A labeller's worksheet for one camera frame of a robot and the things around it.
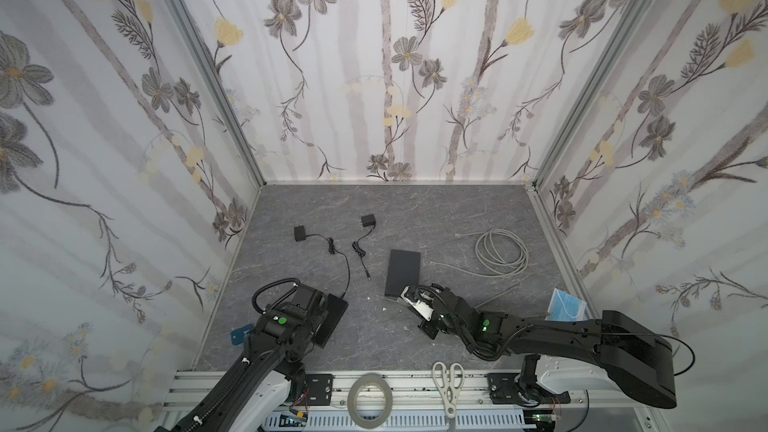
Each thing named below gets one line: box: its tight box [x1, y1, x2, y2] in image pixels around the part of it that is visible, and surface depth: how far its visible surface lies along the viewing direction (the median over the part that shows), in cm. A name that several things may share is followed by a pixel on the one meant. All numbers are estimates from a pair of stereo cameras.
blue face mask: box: [545, 288, 588, 322], surface depth 90 cm
